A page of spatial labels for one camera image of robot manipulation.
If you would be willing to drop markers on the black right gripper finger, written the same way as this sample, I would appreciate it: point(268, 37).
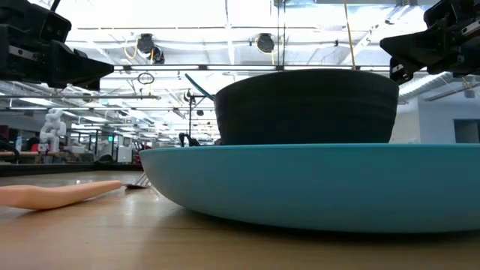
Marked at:
point(400, 73)
point(416, 47)

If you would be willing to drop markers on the dark ribbed bowl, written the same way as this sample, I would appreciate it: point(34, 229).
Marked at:
point(307, 108)

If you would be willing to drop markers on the white humanoid robot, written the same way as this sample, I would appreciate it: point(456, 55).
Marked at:
point(52, 129)

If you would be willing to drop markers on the long ceiling light bar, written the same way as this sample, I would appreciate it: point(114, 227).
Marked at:
point(168, 67)

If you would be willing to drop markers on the thin black pole stand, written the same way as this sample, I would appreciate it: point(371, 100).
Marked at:
point(190, 112)

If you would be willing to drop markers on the blue round plate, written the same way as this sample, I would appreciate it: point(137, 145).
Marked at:
point(318, 187)

